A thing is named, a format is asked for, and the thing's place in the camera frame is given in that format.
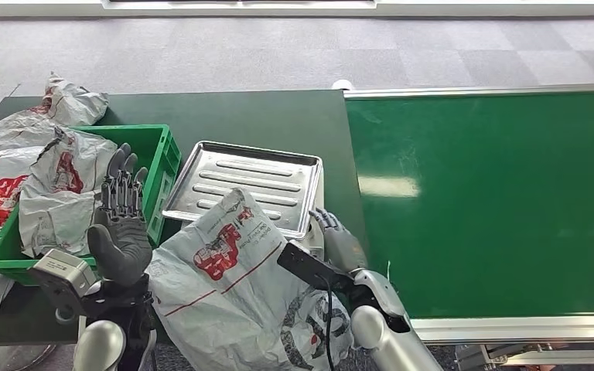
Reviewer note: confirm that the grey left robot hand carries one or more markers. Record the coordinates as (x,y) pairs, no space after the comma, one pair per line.
(123,246)

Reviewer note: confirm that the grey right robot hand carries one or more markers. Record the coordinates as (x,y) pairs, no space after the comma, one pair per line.
(345,248)

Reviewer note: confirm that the grey mailer package red stripe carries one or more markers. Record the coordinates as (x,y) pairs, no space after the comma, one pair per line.
(235,307)

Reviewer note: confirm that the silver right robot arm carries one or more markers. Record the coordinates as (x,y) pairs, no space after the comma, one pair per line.
(389,343)

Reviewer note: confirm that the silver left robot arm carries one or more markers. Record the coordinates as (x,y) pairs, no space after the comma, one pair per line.
(97,345)

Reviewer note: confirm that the crumpled grey mailer package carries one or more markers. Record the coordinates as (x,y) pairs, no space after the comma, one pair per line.
(46,205)

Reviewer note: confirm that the grey mailer package red print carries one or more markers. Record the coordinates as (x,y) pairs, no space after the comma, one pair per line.
(71,107)

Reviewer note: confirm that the green conveyor belt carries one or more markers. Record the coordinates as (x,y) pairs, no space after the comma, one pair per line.
(532,205)

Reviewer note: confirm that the white electronic scale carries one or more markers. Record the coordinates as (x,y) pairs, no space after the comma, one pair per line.
(316,243)

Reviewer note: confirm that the green plastic crate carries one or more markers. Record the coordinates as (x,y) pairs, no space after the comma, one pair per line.
(148,135)

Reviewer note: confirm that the steel scale tray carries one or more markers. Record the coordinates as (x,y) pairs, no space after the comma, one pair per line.
(256,174)

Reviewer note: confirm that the round metal stand base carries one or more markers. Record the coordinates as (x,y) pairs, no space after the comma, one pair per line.
(15,358)

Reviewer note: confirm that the small white round knob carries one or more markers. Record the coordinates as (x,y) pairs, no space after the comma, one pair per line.
(343,85)

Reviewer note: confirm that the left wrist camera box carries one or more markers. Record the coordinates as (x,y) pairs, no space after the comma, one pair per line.
(64,271)

